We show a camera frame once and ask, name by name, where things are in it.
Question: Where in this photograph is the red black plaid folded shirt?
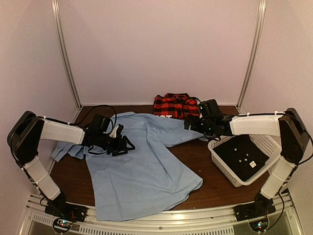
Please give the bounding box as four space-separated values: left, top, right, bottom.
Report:
153 93 200 119

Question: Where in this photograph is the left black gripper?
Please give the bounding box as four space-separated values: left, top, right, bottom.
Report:
96 133 135 157

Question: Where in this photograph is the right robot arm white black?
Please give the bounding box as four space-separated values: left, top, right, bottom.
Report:
184 99 312 216

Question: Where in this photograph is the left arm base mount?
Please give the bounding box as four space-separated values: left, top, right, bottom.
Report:
45 203 88 222

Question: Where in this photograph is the circuit board with leds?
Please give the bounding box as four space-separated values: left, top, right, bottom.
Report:
52 218 73 233
249 218 269 233

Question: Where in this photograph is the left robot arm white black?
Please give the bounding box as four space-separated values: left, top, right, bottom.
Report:
7 111 135 217

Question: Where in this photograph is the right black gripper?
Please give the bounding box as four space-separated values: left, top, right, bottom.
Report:
184 114 214 136

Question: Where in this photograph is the left circuit board with leds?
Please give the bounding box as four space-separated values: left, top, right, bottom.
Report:
52 218 73 233

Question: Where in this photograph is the left aluminium frame post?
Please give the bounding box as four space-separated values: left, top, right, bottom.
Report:
51 0 82 109

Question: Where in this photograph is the right circuit board with leds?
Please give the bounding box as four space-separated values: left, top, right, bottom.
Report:
249 218 269 233

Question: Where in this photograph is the aluminium front rail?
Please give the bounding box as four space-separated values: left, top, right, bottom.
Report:
18 193 304 235

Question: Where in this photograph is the right aluminium frame post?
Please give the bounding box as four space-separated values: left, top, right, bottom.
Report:
236 0 267 112

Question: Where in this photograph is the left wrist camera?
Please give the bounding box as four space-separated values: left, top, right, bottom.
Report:
109 124 124 138

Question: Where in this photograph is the left black cable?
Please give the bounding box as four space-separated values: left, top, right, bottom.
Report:
80 104 118 128

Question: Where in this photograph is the black shirt in basket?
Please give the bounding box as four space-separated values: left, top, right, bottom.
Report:
213 135 269 182

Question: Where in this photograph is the white plastic basket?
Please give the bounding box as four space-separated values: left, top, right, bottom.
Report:
208 135 282 188

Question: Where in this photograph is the aluminium frame post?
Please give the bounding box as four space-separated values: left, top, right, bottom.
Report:
51 0 82 109
236 0 267 112

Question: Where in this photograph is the light blue long sleeve shirt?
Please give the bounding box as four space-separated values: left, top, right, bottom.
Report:
51 112 203 221

